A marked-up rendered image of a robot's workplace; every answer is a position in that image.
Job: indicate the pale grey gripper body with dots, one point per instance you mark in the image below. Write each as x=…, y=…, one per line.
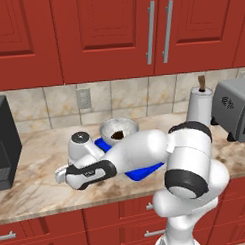
x=61, y=175

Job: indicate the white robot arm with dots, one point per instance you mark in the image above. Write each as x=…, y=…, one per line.
x=192, y=158

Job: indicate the brown cake piece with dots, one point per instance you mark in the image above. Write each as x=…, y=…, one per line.
x=118, y=135

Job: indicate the white bowl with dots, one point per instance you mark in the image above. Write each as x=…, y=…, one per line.
x=124, y=126

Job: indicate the blue tray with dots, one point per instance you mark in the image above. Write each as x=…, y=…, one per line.
x=143, y=172

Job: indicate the red drawer front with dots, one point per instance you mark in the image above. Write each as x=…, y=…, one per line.
x=115, y=236
x=236, y=214
x=48, y=227
x=114, y=211

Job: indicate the white paper towel roll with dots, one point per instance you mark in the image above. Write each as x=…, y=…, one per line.
x=199, y=105

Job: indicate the grey toaster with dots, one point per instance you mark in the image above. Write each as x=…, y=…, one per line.
x=232, y=107

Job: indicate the grey wall outlet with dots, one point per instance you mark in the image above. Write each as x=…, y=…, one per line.
x=83, y=98

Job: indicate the red wall cupboard door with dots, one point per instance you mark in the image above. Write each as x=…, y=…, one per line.
x=21, y=38
x=242, y=33
x=204, y=25
x=104, y=31

